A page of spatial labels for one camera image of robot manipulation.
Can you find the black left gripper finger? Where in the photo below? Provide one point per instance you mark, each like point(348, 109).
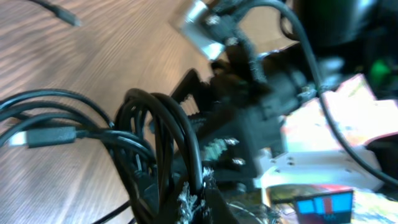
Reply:
point(208, 207)

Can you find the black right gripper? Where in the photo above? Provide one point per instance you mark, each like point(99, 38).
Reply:
point(237, 117)

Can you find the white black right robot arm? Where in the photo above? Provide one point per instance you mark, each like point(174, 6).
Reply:
point(335, 38)

